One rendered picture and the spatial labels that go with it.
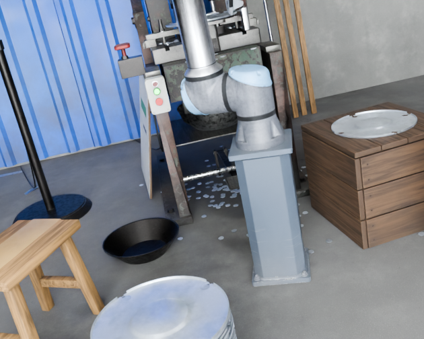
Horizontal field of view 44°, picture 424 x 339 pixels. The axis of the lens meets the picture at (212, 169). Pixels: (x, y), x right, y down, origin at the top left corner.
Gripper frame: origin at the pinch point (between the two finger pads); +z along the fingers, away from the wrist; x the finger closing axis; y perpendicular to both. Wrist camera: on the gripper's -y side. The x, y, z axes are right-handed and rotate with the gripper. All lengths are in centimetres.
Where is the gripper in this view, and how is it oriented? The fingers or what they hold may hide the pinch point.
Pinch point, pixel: (229, 12)
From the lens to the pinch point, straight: 210.2
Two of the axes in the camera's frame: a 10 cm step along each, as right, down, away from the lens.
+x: -2.4, -6.8, 6.9
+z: 0.9, 7.0, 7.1
